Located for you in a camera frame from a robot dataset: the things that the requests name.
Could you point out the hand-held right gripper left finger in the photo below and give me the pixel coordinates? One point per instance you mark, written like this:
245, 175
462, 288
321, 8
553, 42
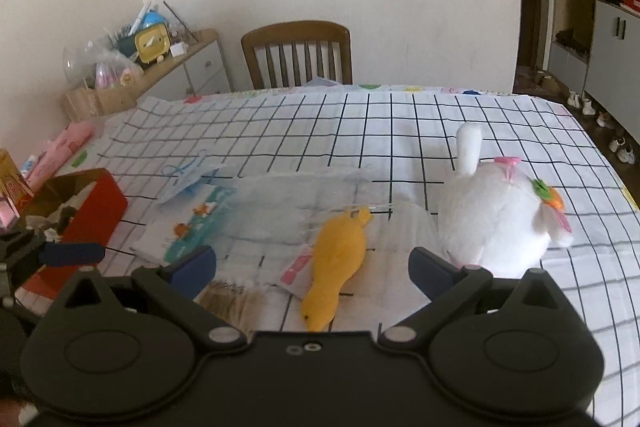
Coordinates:
195, 272

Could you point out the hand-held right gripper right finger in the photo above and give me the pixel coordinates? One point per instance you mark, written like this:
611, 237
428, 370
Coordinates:
432, 274

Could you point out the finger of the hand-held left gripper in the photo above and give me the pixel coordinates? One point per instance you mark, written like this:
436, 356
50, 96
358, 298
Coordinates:
66, 218
75, 253

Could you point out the red tin box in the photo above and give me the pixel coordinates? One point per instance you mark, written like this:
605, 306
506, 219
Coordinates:
95, 212

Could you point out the white rabbit plush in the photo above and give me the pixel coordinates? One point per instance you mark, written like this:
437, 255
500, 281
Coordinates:
490, 217

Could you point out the blue printed mask packet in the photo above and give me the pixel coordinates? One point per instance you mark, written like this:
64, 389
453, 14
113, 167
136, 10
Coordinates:
190, 177

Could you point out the clear plastic bag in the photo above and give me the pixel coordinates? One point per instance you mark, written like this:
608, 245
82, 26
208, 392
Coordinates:
290, 202

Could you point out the brown striped cloth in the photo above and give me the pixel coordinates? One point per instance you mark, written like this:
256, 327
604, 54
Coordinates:
232, 307

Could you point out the amber tea bottle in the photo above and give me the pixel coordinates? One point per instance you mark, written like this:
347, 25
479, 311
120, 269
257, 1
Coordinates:
12, 192

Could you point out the white and blue tube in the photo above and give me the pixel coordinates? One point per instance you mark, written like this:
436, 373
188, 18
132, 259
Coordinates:
32, 164

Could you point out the pink printed cloth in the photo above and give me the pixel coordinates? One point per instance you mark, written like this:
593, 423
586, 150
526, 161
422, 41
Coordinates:
60, 152

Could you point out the glass vase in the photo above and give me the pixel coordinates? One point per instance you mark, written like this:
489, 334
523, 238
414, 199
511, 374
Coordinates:
77, 67

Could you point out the plastic bag with pink contents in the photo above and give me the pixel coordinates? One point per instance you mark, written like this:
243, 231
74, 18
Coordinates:
117, 74

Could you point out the black checked white tablecloth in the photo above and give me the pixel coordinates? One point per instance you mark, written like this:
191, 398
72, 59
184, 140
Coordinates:
350, 132

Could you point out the yellow clock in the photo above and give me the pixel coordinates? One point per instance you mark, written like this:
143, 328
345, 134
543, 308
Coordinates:
152, 44

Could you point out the wooden side cabinet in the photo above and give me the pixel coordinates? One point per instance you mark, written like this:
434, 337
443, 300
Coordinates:
200, 67

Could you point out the small white box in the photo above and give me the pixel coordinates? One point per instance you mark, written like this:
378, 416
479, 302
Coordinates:
178, 50

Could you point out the blue plastic toy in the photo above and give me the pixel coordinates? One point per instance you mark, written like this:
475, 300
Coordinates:
152, 21

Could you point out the black stick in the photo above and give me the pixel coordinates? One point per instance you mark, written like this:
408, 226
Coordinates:
177, 19

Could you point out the row of small white shoes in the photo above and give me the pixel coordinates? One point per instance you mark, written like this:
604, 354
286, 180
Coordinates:
602, 119

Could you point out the wooden chair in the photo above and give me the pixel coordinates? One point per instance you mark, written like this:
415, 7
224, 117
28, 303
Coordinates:
295, 37

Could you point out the dark wooden door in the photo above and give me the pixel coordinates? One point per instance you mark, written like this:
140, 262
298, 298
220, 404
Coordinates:
535, 32

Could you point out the red storage box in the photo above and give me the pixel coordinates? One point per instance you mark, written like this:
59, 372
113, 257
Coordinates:
632, 1

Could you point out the grey wall cabinet unit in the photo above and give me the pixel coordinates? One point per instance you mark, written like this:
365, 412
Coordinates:
610, 32

